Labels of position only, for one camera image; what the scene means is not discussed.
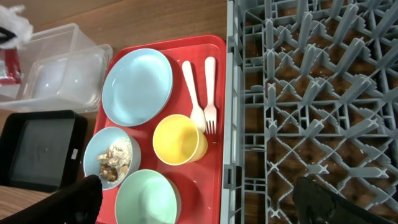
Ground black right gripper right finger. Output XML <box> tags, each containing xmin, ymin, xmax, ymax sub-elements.
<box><xmin>293</xmin><ymin>177</ymin><xmax>392</xmax><ymax>224</ymax></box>

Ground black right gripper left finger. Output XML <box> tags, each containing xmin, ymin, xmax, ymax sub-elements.
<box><xmin>1</xmin><ymin>175</ymin><xmax>103</xmax><ymax>224</ymax></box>

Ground food scraps with rice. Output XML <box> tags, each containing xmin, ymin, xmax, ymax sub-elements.
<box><xmin>97</xmin><ymin>138</ymin><xmax>132</xmax><ymax>184</ymax></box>

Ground small blue bowl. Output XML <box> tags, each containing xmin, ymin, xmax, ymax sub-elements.
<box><xmin>83</xmin><ymin>127</ymin><xmax>141</xmax><ymax>190</ymax></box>

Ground green bowl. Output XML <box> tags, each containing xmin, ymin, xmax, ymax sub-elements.
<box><xmin>114</xmin><ymin>169</ymin><xmax>182</xmax><ymax>224</ymax></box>

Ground yellow plastic cup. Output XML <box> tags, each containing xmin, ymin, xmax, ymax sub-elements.
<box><xmin>152</xmin><ymin>114</ymin><xmax>208</xmax><ymax>166</ymax></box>

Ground red sauce packet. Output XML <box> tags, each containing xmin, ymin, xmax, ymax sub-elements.
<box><xmin>1</xmin><ymin>49</ymin><xmax>21</xmax><ymax>86</ymax></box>

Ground white napkin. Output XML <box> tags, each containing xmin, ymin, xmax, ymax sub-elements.
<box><xmin>1</xmin><ymin>4</ymin><xmax>34</xmax><ymax>49</ymax></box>

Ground black waste tray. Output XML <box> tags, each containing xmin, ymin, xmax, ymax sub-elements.
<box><xmin>1</xmin><ymin>110</ymin><xmax>88</xmax><ymax>193</ymax></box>

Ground grey dishwasher rack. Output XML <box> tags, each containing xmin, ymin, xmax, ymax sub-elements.
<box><xmin>220</xmin><ymin>0</ymin><xmax>397</xmax><ymax>223</ymax></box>

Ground light blue plate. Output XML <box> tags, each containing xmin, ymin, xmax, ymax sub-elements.
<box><xmin>102</xmin><ymin>49</ymin><xmax>173</xmax><ymax>127</ymax></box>

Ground clear plastic bin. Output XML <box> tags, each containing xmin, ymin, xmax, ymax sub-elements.
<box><xmin>1</xmin><ymin>23</ymin><xmax>113</xmax><ymax>113</ymax></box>

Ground white plastic fork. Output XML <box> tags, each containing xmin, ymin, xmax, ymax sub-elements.
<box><xmin>204</xmin><ymin>57</ymin><xmax>217</xmax><ymax>134</ymax></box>

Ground white plastic spoon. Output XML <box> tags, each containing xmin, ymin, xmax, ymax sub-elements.
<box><xmin>182</xmin><ymin>60</ymin><xmax>206</xmax><ymax>133</ymax></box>

